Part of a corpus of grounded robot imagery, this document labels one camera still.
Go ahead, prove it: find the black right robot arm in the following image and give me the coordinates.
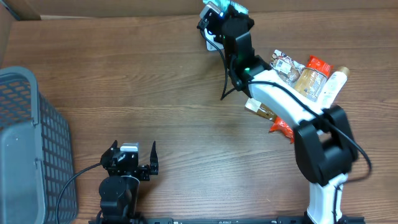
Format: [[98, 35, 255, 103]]
[[218, 5, 360, 223]]

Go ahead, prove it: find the grey plastic basket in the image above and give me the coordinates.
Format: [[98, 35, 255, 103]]
[[1, 67, 78, 223]]

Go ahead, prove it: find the teal snack packet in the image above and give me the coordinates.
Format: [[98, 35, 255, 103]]
[[202, 0, 249, 14]]

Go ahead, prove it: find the white cream tube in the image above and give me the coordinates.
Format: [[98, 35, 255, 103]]
[[317, 67, 350, 109]]

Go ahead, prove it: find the orange spaghetti packet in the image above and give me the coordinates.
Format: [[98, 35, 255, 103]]
[[269, 55, 333, 144]]

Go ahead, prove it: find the white barcode scanner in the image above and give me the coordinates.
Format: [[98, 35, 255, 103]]
[[205, 29, 224, 51]]

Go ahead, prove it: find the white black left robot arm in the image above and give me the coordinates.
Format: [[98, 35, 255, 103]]
[[92, 141, 159, 224]]

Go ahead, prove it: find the brown white nut pouch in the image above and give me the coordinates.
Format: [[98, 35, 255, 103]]
[[245, 49, 305, 121]]

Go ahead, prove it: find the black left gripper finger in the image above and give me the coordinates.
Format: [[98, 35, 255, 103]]
[[100, 140, 118, 162], [150, 141, 159, 175]]

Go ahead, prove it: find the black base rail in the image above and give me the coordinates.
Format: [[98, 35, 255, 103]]
[[88, 214, 366, 224]]

